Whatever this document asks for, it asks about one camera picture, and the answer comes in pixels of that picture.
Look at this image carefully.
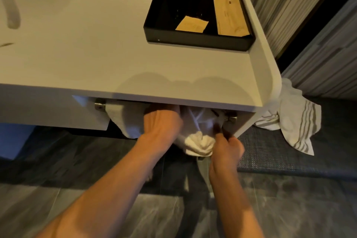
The person's right hand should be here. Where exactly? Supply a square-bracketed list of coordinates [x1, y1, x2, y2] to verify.
[209, 128, 245, 180]

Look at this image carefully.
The person's left hand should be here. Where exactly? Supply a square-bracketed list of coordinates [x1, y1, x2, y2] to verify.
[143, 103, 184, 146]

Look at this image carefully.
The person's left forearm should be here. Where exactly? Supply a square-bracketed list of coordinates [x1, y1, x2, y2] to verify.
[35, 135, 168, 238]

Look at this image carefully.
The person's right forearm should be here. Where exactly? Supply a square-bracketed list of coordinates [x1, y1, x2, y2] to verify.
[210, 174, 265, 238]

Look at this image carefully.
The grey woven floor mat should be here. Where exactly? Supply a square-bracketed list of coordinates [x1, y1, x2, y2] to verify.
[237, 97, 357, 181]

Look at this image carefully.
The white grey-striped towel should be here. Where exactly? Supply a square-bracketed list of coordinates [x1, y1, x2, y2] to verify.
[254, 78, 322, 156]

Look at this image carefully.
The small brown paper card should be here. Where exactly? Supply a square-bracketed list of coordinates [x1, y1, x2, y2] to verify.
[175, 16, 209, 33]

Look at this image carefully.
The white vanity counter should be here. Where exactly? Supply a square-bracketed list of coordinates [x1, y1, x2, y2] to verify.
[0, 0, 282, 138]

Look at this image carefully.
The large brown paper envelope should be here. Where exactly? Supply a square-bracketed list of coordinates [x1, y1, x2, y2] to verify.
[213, 0, 250, 37]

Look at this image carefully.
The metal towel bar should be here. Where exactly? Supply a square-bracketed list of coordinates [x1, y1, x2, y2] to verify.
[94, 98, 238, 124]

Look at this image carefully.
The black tray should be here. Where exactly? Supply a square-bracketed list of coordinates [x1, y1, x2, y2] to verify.
[143, 0, 256, 52]

